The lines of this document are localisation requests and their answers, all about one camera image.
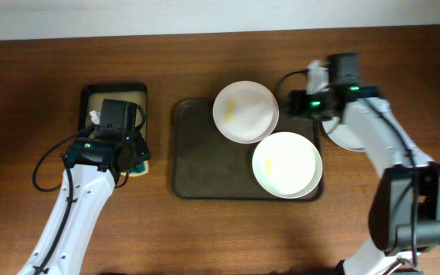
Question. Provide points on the dark brown serving tray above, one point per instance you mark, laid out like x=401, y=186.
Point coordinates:
x=207, y=165

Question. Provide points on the white plate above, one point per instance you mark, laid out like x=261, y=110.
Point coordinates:
x=287, y=165
x=245, y=112

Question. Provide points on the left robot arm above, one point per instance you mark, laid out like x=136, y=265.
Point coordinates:
x=82, y=195

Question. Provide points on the white top plate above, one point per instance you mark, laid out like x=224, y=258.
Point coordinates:
x=245, y=112

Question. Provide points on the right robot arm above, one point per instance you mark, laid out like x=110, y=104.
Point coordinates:
x=404, y=218

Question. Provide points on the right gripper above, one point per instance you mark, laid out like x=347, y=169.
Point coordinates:
x=302, y=100

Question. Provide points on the pale blue plate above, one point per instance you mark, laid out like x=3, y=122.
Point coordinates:
x=340, y=135

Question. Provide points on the green yellow sponge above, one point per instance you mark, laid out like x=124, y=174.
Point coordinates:
x=138, y=170

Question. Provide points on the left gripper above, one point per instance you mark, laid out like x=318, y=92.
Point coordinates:
x=144, y=153

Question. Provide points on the white right plate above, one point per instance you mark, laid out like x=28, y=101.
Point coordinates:
x=287, y=165

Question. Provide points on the black soapy water tub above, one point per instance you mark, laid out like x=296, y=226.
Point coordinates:
x=90, y=103

